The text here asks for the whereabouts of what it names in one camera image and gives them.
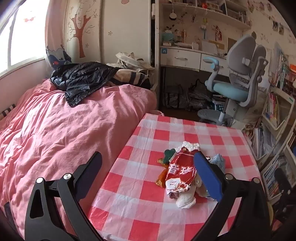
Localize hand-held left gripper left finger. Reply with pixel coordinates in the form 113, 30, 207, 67
24, 151, 103, 241

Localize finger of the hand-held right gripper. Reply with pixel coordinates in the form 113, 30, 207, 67
275, 167, 292, 202

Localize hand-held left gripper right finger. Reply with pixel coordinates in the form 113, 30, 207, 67
192, 150, 272, 241

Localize blue and white carton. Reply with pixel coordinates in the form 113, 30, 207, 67
207, 153, 226, 173

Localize red snack wrapper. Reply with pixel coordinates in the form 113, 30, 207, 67
165, 147, 200, 200

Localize white tissue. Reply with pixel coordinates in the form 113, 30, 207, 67
174, 141, 200, 153
176, 181, 208, 209

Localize green wrapper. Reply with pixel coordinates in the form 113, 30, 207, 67
164, 149, 177, 164

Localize row of colourful books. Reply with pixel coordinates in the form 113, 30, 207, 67
261, 158, 289, 200

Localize stack of white magazines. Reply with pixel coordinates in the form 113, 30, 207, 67
251, 127, 275, 158

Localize pink bed blanket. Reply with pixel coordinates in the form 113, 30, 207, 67
0, 79, 160, 241

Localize red checkered tablecloth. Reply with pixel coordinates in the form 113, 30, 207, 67
85, 113, 264, 241

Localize row of red books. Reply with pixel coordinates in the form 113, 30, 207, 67
266, 93, 281, 123

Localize white bookshelf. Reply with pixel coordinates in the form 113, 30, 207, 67
242, 42, 296, 202

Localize white fabric bag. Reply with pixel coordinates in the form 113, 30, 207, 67
240, 93, 266, 126

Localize black bag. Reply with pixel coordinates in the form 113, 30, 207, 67
185, 80, 213, 110

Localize grey and blue desk chair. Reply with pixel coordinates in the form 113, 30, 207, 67
198, 35, 269, 127

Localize black puffer jacket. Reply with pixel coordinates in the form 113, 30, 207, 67
50, 61, 121, 107

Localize beige striped pillow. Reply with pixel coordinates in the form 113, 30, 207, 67
113, 68, 153, 88

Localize row of tall books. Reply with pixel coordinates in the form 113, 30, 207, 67
269, 46, 296, 91

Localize beige tote bag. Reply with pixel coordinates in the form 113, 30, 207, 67
116, 52, 154, 70

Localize white desk with drawers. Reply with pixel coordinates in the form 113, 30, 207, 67
158, 45, 232, 109

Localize white paper sheets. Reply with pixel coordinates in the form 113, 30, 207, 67
201, 40, 219, 55

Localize pink curtain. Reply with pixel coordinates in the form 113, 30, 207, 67
45, 0, 72, 67

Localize white wardrobe with tree decal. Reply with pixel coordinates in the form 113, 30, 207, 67
63, 0, 153, 67

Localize teal box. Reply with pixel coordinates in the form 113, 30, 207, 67
162, 31, 176, 43

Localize window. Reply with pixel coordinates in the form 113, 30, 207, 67
0, 0, 50, 75

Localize hanging wall photos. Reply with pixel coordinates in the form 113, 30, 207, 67
272, 21, 285, 35

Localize white wall shelf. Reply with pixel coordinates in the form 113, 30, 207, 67
159, 0, 252, 30

